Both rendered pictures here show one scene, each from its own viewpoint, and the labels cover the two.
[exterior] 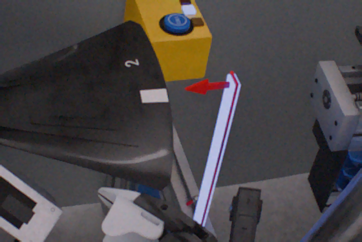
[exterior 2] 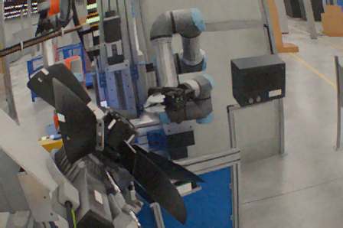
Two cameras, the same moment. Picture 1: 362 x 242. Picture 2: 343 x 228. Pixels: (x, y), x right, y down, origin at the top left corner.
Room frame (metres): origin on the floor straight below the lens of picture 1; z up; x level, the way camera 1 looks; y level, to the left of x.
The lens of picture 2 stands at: (0.12, 1.42, 1.57)
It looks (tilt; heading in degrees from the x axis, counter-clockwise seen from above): 17 degrees down; 284
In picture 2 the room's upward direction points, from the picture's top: 9 degrees counter-clockwise
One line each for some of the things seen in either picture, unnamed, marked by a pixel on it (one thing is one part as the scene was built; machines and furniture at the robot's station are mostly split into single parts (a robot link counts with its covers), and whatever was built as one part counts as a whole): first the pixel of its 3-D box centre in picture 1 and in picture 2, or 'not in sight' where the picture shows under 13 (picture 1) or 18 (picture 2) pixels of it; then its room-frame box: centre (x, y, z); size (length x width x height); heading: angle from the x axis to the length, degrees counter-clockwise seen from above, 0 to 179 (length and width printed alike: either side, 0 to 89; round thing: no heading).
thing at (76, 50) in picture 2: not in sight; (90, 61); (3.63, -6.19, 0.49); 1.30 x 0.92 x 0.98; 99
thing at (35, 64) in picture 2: not in sight; (51, 71); (4.64, -5.99, 0.49); 1.27 x 0.88 x 0.98; 99
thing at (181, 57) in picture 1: (165, 31); (52, 150); (1.04, 0.06, 1.02); 0.16 x 0.10 x 0.11; 24
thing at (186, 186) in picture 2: not in sight; (164, 184); (0.55, 0.02, 0.85); 0.22 x 0.17 x 0.07; 39
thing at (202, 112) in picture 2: not in sight; (199, 109); (0.41, -0.19, 1.08); 0.11 x 0.08 x 0.11; 13
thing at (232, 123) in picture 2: not in sight; (233, 126); (0.29, -0.28, 0.96); 0.03 x 0.03 x 0.20; 24
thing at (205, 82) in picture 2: not in sight; (200, 86); (0.39, -0.19, 1.18); 0.11 x 0.08 x 0.09; 61
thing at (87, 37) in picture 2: not in sight; (92, 35); (0.63, 0.27, 1.50); 0.09 x 0.07 x 0.10; 59
